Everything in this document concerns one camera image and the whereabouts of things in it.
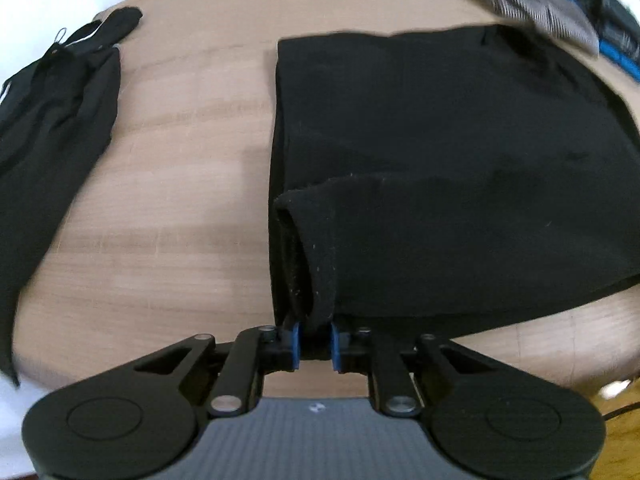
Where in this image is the thick black sweater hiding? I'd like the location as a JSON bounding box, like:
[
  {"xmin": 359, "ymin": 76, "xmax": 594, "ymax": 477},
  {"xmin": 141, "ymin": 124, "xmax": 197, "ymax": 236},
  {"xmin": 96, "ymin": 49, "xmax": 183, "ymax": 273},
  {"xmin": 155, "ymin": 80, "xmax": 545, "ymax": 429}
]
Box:
[{"xmin": 267, "ymin": 24, "xmax": 640, "ymax": 361}]

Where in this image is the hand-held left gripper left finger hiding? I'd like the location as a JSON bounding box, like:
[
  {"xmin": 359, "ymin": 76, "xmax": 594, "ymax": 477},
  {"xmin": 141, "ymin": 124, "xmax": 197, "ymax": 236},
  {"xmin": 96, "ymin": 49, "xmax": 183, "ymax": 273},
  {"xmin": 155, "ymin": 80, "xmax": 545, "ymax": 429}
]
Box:
[{"xmin": 112, "ymin": 316, "xmax": 303, "ymax": 417}]

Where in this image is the blue garment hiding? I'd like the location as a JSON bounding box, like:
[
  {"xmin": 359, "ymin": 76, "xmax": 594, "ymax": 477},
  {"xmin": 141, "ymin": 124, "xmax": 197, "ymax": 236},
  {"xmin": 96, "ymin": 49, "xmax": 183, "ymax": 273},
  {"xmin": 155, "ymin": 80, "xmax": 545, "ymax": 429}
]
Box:
[{"xmin": 555, "ymin": 0, "xmax": 640, "ymax": 83}]

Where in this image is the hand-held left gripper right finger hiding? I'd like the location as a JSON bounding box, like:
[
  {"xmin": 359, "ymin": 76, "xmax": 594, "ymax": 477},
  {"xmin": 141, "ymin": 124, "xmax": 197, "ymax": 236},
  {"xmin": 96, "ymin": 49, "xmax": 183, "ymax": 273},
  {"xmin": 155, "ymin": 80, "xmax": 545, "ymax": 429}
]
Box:
[{"xmin": 329, "ymin": 321, "xmax": 521, "ymax": 418}]

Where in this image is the houndstooth shirt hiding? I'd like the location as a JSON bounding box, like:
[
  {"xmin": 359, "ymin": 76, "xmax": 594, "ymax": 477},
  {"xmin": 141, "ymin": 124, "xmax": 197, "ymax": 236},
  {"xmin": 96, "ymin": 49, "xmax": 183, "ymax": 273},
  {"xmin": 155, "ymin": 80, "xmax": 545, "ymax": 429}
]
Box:
[{"xmin": 445, "ymin": 0, "xmax": 601, "ymax": 58}]

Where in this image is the thin black garment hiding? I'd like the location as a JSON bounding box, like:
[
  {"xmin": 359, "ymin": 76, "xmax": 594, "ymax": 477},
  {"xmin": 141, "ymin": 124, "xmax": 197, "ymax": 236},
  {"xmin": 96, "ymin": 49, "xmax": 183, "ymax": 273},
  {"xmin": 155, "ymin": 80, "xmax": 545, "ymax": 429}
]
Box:
[{"xmin": 0, "ymin": 6, "xmax": 144, "ymax": 388}]

